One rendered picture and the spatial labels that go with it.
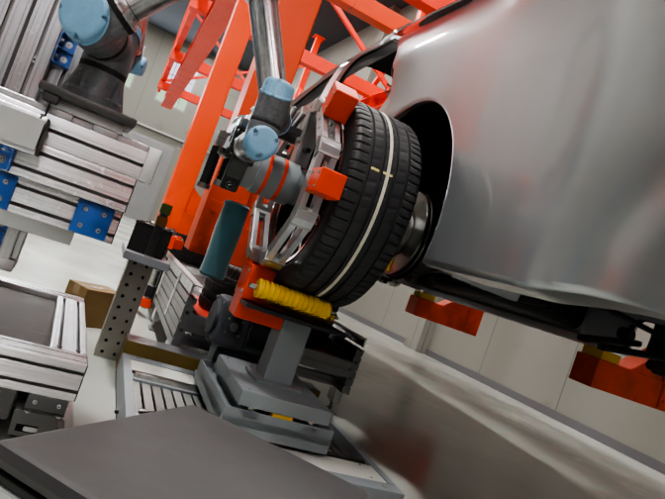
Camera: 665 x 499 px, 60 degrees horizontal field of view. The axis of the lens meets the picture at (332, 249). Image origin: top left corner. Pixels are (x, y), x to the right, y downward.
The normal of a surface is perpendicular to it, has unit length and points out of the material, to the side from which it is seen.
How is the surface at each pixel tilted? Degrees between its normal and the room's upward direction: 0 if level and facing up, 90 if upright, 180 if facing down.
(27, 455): 22
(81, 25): 96
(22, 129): 90
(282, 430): 90
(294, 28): 90
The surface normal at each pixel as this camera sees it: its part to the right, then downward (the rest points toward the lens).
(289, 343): 0.36, 0.09
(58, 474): 0.19, -0.93
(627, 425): -0.85, -0.32
